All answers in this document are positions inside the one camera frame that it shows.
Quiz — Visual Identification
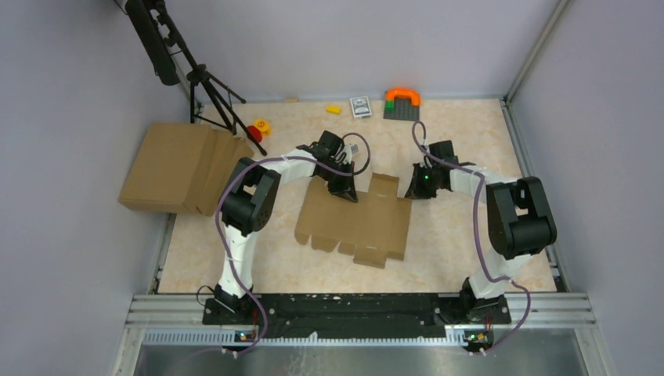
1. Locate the grey building baseplate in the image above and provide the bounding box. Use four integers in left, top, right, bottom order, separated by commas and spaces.
383, 99, 420, 122

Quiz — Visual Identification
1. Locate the aluminium frame rail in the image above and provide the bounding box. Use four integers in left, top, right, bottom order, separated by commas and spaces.
127, 214, 615, 375

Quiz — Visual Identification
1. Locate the black camera tripod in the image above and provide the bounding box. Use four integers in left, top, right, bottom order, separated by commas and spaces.
116, 0, 267, 156

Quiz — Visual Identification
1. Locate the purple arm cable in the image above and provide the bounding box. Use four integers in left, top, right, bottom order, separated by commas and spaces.
196, 132, 372, 359
411, 121, 532, 355

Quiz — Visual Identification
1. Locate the red round toy disc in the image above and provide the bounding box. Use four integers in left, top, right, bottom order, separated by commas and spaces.
247, 125, 263, 143

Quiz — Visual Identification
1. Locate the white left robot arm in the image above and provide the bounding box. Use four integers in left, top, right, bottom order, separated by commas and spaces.
213, 131, 359, 324

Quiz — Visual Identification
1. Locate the brown cardboard box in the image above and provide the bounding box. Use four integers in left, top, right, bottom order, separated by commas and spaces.
294, 173, 412, 269

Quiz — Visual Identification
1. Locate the orange arch toy piece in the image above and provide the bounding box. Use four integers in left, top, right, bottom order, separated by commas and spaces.
384, 88, 421, 107

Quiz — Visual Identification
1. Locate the yellow round toy disc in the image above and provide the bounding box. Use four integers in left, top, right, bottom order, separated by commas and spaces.
254, 118, 272, 137

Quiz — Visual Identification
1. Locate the yellow toy block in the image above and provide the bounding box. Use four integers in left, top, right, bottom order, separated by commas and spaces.
326, 105, 342, 115

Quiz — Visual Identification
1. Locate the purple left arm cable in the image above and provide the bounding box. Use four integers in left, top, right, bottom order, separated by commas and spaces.
196, 132, 372, 359

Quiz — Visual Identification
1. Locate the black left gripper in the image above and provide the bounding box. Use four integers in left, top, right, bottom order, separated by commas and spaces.
318, 161, 356, 203

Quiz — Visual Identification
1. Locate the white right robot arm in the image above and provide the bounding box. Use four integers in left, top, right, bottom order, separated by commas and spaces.
406, 140, 557, 323

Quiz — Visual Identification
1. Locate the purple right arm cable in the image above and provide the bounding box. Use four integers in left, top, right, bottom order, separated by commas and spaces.
411, 121, 532, 355

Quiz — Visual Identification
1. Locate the blue playing card deck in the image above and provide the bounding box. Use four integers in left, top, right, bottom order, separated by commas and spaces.
349, 96, 372, 119

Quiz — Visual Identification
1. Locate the stack of folded cardboard boxes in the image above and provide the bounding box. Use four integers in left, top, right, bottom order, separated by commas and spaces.
118, 123, 254, 216

